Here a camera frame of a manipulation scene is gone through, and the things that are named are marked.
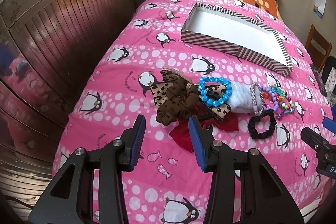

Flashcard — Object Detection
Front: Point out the smartphone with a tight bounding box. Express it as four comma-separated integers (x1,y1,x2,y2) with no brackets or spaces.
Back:
310,64,327,97

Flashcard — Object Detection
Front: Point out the black garment on chair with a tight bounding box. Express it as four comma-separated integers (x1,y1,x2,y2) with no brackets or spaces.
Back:
321,56,336,84

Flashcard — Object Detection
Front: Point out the striped cardboard box tray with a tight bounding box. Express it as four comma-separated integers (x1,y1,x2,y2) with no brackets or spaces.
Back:
181,2,293,77

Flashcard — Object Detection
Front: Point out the black scrunchie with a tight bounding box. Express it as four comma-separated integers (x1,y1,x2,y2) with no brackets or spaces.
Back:
247,109,278,140

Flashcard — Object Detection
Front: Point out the pink penguin blanket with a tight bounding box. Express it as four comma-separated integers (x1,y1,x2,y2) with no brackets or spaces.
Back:
52,0,335,223

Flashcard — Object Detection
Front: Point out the leopard print ribbon bow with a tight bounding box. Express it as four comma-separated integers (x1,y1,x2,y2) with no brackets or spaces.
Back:
149,69,232,126

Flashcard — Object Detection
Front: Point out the light blue fuzzy band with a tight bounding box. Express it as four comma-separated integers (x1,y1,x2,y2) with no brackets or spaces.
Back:
227,82,264,115

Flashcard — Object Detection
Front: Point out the silver rhinestone bracelet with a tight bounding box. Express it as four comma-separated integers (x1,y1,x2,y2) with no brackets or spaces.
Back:
249,81,266,117

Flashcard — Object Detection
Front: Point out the colourful flower bead bracelet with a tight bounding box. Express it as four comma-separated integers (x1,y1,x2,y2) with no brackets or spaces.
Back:
265,84,296,119

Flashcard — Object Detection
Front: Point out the wooden chair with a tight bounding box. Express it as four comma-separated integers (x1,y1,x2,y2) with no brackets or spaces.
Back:
305,24,333,72

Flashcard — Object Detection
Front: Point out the brown scrunchie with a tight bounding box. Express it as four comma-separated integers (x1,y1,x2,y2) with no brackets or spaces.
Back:
151,79,199,126

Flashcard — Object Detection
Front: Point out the red velvet bow clip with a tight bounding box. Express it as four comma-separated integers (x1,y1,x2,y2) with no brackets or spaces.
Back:
170,113,239,153

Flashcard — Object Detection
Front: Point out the blue bead bracelet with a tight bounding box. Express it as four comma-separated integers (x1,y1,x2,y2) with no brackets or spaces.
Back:
198,76,233,107

